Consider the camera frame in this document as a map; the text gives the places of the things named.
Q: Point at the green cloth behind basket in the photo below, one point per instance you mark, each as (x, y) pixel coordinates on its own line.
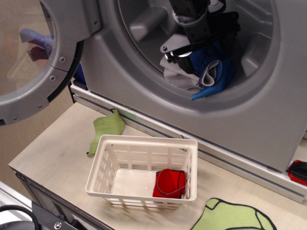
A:
(107, 125)

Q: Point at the aluminium profile rail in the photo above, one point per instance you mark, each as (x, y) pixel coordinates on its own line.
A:
(278, 182)

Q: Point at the blue plastic object behind door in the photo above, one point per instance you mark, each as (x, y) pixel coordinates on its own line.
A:
(43, 45)

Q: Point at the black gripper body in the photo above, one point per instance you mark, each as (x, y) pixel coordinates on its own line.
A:
(196, 33)

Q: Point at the grey toy washing machine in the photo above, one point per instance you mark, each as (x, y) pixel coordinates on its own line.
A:
(261, 114)

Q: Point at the black metal bracket with bolt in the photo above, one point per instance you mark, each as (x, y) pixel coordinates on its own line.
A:
(49, 221)

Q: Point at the blue and grey cloth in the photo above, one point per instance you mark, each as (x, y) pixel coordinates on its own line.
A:
(211, 72)

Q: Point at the green felt shirt cutout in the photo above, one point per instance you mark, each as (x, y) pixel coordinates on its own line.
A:
(222, 215)

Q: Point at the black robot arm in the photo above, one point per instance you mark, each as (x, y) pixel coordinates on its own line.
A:
(195, 8)

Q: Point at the red and black tool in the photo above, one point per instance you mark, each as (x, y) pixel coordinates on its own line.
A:
(297, 172)

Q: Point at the red cloth with dark trim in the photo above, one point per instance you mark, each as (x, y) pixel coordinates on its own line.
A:
(169, 184)

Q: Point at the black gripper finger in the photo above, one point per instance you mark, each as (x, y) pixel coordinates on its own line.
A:
(228, 44)
(185, 64)

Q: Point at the grey round machine door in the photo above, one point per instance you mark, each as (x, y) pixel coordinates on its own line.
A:
(27, 87)

